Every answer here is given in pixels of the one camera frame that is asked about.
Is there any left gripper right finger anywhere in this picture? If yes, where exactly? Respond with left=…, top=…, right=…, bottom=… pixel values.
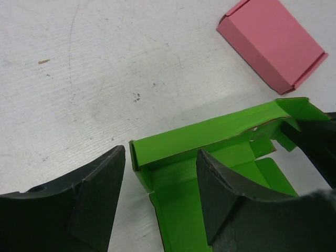
left=196, top=150, right=335, bottom=251

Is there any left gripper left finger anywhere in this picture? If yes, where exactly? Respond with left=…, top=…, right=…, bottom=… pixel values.
left=1, top=145, right=125, bottom=251

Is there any green paper box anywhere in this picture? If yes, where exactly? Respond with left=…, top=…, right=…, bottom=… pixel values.
left=130, top=97, right=335, bottom=251

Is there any pink paper box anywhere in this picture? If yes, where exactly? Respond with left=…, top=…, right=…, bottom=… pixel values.
left=217, top=0, right=328, bottom=95

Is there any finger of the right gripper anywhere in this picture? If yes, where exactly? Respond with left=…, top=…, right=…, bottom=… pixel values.
left=280, top=112, right=335, bottom=189

